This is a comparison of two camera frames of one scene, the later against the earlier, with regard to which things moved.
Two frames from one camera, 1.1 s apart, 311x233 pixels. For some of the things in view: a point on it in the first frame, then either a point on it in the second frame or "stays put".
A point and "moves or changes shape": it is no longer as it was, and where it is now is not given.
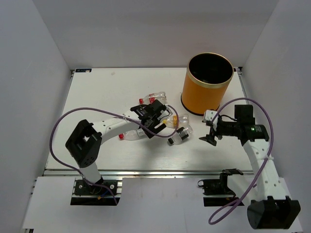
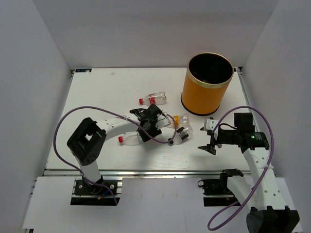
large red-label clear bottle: (130, 135) moves or changes shape
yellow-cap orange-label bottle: (172, 122) stays put
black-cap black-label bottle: (181, 134) stays put
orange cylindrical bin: (207, 78) stays put
